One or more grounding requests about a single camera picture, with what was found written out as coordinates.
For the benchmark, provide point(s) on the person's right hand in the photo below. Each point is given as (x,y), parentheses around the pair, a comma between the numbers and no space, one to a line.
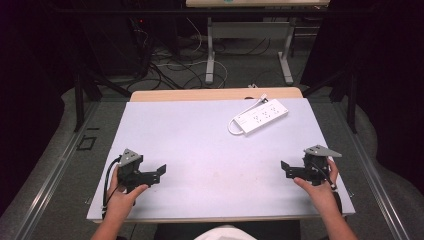
(318,196)

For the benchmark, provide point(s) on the aluminium floor rail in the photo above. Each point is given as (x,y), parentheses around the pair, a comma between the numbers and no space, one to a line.
(373,180)
(50,180)

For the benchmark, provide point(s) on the black equipment cabinet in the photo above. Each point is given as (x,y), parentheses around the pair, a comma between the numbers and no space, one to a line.
(113,46)

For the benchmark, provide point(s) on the person's white shirt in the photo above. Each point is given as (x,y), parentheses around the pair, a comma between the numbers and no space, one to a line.
(226,233)

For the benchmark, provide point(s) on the black metal stand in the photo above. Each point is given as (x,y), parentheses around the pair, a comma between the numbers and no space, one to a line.
(351,100)
(79,100)

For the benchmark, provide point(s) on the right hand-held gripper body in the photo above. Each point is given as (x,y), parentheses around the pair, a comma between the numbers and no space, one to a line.
(316,165)

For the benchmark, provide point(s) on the white power strip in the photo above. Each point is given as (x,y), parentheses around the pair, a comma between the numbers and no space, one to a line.
(261,116)

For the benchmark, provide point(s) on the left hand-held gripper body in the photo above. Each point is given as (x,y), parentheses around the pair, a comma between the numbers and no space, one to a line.
(128,168)

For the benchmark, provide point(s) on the white table mat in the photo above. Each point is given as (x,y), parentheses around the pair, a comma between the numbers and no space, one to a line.
(206,160)

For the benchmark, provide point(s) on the white desk frame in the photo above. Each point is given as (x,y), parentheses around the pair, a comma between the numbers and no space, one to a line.
(248,31)

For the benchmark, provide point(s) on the wooden table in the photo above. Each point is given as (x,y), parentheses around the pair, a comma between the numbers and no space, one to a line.
(200,94)

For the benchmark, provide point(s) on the person's dark trousers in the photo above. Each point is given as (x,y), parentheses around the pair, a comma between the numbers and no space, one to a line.
(173,231)

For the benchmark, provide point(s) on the person's left hand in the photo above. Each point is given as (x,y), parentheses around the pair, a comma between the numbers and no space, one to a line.
(121,201)

